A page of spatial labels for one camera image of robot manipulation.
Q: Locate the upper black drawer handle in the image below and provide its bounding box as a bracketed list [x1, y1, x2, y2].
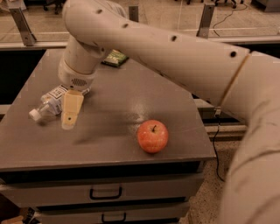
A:
[89, 186, 123, 200]

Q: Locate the grey drawer cabinet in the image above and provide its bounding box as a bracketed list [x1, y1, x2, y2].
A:
[0, 50, 214, 224]

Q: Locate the left metal bracket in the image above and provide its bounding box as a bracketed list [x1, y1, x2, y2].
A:
[10, 8, 37, 46]

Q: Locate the green chip bag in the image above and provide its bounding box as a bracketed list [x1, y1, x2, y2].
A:
[102, 50, 129, 67]

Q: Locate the metal bracket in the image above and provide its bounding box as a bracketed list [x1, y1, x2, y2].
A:
[10, 8, 37, 46]
[197, 3, 215, 39]
[129, 6, 139, 22]

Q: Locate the red apple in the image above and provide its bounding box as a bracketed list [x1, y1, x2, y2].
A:
[136, 120, 169, 154]

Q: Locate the black floor cable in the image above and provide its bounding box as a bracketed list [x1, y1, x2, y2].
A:
[212, 3, 249, 38]

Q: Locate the right metal bracket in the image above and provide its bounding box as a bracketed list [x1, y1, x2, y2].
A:
[197, 3, 215, 39]

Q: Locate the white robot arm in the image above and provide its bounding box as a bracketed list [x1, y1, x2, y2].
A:
[59, 0, 280, 224]

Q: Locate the lower black drawer handle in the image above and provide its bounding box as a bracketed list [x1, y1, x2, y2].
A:
[101, 213, 127, 224]

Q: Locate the middle metal bracket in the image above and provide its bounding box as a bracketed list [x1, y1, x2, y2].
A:
[129, 6, 139, 22]

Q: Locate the black drawer handle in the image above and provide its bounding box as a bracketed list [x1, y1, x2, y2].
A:
[89, 186, 123, 200]
[101, 213, 127, 224]

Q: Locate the clear plastic water bottle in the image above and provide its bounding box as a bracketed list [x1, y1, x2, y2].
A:
[28, 84, 91, 123]

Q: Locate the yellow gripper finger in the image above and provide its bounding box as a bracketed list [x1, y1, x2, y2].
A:
[61, 90, 84, 130]

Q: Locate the black power cable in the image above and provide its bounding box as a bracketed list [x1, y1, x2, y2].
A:
[212, 115, 226, 183]

